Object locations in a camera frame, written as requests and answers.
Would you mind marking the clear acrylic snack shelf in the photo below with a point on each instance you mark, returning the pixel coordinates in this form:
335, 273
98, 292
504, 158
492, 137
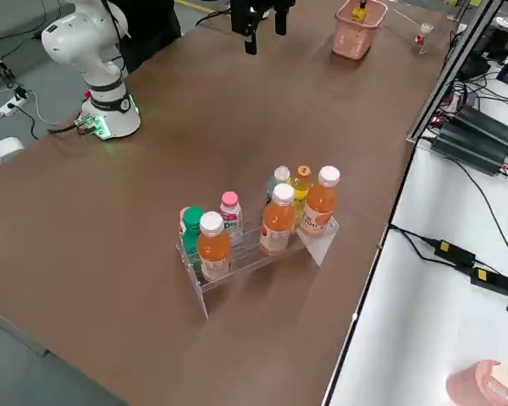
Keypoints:
406, 18

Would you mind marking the black finned power supply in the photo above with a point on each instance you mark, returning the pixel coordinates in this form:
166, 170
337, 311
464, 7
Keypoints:
470, 154
491, 124

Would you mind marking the small red white bottle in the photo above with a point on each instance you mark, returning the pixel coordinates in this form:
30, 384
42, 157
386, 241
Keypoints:
423, 38

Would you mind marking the pink round container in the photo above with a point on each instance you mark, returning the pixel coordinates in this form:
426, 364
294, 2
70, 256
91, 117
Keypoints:
470, 385

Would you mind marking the black power adapter yellow label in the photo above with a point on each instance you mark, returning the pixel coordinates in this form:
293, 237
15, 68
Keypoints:
455, 253
493, 280

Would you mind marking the orange juice bottle white cap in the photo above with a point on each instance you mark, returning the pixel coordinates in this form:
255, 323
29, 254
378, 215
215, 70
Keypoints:
213, 254
319, 207
277, 224

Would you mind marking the white box yellow label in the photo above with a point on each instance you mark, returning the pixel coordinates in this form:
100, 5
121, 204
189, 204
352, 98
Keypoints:
4, 152

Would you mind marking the person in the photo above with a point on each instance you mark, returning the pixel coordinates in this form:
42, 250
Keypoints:
148, 29

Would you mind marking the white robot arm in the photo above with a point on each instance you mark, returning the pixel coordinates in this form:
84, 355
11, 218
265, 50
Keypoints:
89, 46

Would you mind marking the white bottle pink cap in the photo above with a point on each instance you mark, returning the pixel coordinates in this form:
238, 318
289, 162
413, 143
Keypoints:
182, 222
232, 220

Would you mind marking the aluminium frame post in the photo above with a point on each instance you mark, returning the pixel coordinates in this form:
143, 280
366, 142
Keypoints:
453, 72

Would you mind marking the yellow tea drink bottle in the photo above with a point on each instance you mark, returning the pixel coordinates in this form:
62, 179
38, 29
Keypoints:
357, 16
301, 190

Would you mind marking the clear acrylic drinks tray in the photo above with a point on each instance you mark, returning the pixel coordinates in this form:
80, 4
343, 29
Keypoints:
317, 249

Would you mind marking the green bottle green cap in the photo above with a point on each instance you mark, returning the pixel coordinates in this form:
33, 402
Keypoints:
191, 230

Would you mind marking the pink plastic basket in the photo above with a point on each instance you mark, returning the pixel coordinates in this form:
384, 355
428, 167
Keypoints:
351, 42

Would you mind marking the white power strip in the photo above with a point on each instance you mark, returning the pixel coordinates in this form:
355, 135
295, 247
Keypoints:
12, 106

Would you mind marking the blue bottle white cap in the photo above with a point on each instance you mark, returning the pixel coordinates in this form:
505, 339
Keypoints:
281, 174

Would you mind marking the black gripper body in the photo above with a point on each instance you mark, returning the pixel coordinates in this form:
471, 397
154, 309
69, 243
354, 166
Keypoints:
266, 4

